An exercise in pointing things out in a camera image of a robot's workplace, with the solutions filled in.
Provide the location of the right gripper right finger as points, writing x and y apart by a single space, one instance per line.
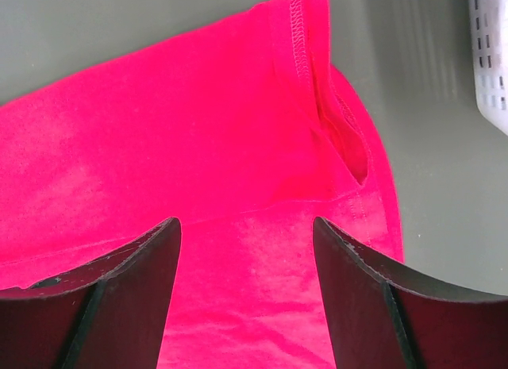
382 314

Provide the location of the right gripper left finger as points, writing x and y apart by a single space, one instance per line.
108 313

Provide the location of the magenta t shirt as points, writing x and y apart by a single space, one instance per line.
245 132

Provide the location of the white plastic basket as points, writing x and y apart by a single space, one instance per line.
488 25

